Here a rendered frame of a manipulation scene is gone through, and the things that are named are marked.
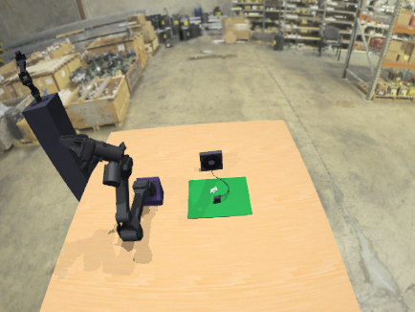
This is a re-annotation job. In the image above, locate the green circuit board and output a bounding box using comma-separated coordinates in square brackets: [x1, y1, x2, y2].
[187, 177, 252, 219]

